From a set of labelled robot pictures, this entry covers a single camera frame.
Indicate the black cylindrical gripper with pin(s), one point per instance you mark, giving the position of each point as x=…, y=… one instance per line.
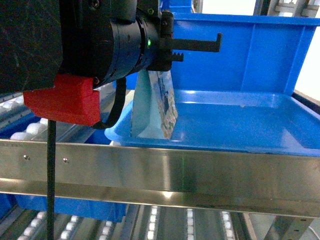
x=121, y=49

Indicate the flower gift bag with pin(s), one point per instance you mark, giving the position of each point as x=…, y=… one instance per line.
x=154, y=112

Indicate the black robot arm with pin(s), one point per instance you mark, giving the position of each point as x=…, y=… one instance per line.
x=40, y=39

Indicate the white roller conveyor track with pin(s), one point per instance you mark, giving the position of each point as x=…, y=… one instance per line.
x=17, y=122

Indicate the large blue bin behind tray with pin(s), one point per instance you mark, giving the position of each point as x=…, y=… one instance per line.
x=258, y=53

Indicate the light blue plastic tray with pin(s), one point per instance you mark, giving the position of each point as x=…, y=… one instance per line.
x=231, y=121

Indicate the blue bin under shelf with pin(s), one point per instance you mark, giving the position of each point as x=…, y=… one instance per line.
x=99, y=210

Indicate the red camera mount block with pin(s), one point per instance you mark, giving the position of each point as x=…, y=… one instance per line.
x=72, y=100

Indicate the stainless steel shelf front rail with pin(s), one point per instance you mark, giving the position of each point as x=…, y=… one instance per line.
x=233, y=181

